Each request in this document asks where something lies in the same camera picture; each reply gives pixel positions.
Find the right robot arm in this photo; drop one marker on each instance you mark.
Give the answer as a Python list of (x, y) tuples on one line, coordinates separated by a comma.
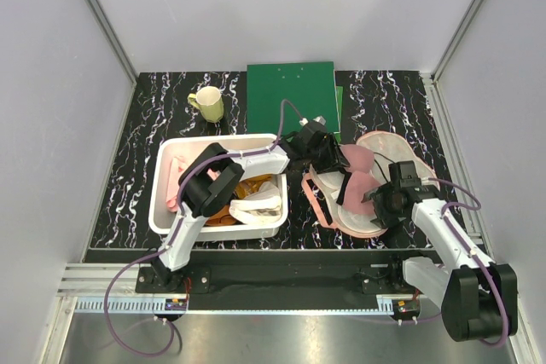
[(476, 296)]

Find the white plastic bin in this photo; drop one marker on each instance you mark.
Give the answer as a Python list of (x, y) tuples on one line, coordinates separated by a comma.
[(161, 219)]

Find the pale green mug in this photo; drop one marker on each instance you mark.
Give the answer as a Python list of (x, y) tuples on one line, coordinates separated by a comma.
[(209, 102)]

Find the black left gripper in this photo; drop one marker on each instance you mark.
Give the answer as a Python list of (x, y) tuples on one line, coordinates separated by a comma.
[(333, 156)]

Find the white bra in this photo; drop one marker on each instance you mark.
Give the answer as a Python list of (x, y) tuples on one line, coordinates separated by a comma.
[(263, 205)]

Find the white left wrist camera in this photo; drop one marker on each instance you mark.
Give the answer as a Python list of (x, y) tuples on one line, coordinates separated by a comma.
[(320, 119)]

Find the orange bra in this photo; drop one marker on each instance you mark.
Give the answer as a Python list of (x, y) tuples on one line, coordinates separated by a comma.
[(243, 189)]

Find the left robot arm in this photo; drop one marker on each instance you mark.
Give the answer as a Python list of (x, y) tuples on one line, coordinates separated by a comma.
[(208, 184)]

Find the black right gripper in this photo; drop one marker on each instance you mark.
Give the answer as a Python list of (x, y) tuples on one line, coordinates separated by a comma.
[(384, 218)]

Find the pink bra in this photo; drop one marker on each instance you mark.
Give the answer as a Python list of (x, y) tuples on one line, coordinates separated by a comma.
[(357, 180)]

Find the green folder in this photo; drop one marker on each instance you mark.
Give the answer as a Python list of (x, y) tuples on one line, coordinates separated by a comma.
[(285, 93)]

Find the light pink floral garment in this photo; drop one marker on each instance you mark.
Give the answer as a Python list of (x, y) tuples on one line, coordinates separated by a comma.
[(178, 166)]

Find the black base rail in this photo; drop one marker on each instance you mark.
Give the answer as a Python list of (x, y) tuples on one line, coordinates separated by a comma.
[(285, 279)]

